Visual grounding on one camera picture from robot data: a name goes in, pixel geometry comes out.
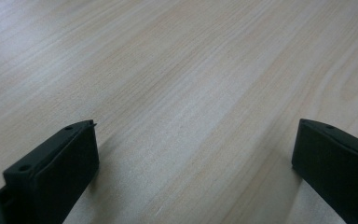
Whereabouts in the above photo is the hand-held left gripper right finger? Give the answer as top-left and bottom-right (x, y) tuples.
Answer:
(291, 118), (358, 224)

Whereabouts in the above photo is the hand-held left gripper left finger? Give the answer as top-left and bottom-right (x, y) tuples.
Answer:
(0, 119), (101, 224)

